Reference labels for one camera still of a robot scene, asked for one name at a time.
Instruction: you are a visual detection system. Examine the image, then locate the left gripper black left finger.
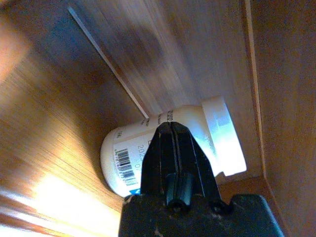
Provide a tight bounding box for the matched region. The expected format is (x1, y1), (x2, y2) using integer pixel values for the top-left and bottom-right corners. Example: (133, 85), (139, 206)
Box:
(139, 122), (179, 206)

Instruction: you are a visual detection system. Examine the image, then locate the white pill bottle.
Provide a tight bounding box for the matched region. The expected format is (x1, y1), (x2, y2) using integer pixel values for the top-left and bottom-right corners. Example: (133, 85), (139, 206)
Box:
(100, 95), (247, 198)

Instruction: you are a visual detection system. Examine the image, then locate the brown wooden cabinet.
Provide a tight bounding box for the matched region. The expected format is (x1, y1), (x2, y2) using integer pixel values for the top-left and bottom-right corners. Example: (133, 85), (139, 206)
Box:
(0, 0), (316, 237)

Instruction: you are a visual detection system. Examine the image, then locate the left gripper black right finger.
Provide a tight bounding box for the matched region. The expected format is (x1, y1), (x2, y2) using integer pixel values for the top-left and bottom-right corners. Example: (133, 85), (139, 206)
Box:
(171, 122), (231, 208)

